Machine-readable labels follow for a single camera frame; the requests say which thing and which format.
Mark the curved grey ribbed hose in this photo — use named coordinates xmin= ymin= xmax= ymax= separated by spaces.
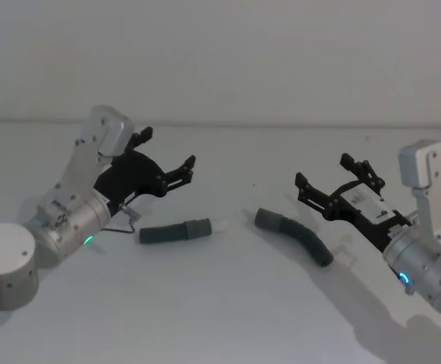
xmin=253 ymin=207 xmax=334 ymax=268

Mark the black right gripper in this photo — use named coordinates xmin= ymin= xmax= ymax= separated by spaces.
xmin=294 ymin=152 xmax=414 ymax=254

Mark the straight grey ribbed hose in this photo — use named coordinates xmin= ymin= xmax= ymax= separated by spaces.
xmin=139 ymin=218 xmax=214 ymax=246

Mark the white table cloth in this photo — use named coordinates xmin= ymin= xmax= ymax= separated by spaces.
xmin=0 ymin=121 xmax=441 ymax=364

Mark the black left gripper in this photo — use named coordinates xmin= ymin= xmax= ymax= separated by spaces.
xmin=92 ymin=127 xmax=198 ymax=218

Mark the thin dark gripper cable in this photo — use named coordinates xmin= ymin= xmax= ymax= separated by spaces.
xmin=101 ymin=204 xmax=142 ymax=235

